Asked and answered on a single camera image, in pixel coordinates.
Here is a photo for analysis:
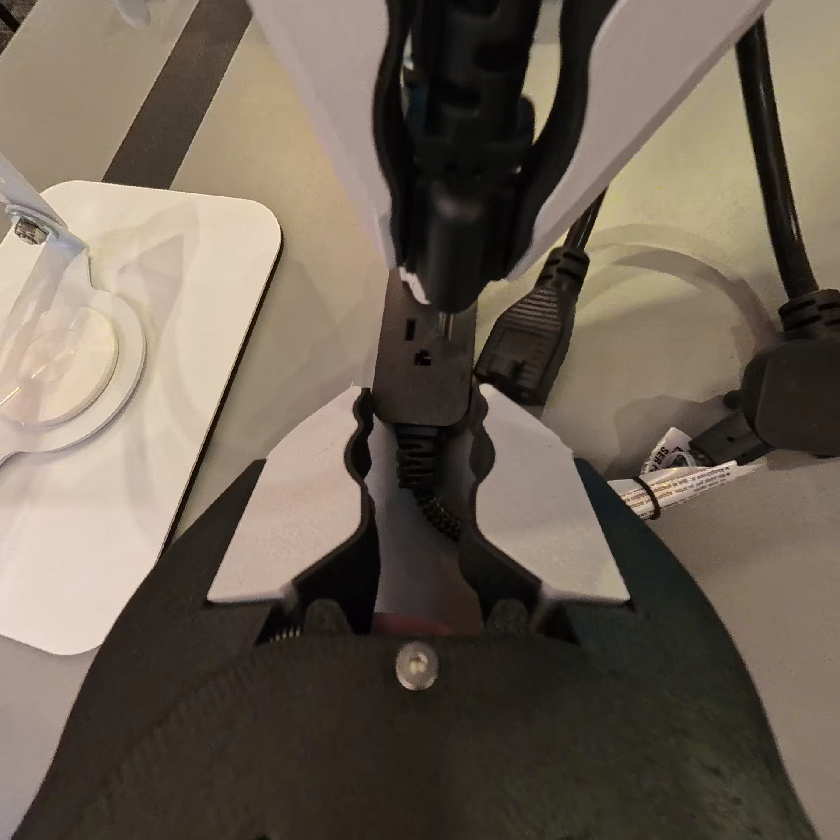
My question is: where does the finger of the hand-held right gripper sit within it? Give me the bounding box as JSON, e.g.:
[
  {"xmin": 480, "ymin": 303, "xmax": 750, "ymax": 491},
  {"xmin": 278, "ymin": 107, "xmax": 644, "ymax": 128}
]
[
  {"xmin": 502, "ymin": 0, "xmax": 772, "ymax": 283},
  {"xmin": 252, "ymin": 0, "xmax": 421, "ymax": 271}
]

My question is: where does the black cord connector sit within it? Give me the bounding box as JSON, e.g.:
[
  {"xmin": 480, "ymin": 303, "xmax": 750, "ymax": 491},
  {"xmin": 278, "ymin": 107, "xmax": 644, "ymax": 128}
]
[
  {"xmin": 474, "ymin": 246, "xmax": 592, "ymax": 406},
  {"xmin": 776, "ymin": 285, "xmax": 840, "ymax": 345}
]

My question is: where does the black power plug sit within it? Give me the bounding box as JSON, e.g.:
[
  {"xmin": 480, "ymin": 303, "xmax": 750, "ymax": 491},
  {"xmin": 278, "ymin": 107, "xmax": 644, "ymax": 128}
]
[{"xmin": 399, "ymin": 0, "xmax": 534, "ymax": 339}]

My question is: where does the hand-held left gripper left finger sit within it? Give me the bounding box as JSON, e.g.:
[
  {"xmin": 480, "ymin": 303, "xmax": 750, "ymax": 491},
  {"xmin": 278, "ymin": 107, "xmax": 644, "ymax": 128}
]
[{"xmin": 206, "ymin": 387, "xmax": 382, "ymax": 634}]

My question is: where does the black braided strip cable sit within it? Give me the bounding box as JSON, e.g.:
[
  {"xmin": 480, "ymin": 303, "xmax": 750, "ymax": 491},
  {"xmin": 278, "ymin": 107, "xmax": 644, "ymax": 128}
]
[{"xmin": 392, "ymin": 423, "xmax": 466, "ymax": 544}]

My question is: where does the black flat strip plug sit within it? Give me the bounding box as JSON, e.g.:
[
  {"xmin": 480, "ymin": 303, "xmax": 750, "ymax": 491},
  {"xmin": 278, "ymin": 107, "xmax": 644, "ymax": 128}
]
[{"xmin": 688, "ymin": 328, "xmax": 840, "ymax": 463}]

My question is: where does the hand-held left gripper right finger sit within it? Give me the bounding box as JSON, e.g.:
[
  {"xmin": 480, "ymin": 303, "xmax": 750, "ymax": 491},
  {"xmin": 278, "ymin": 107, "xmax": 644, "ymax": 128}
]
[{"xmin": 458, "ymin": 384, "xmax": 632, "ymax": 634}]

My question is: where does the black power strip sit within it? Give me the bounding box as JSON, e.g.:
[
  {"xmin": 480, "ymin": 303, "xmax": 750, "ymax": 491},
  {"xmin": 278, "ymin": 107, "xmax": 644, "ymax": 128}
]
[{"xmin": 371, "ymin": 266, "xmax": 478, "ymax": 429}]

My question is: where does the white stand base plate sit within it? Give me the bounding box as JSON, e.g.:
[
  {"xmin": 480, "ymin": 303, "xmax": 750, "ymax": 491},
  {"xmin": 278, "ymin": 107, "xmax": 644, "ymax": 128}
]
[{"xmin": 0, "ymin": 179, "xmax": 284, "ymax": 657}]

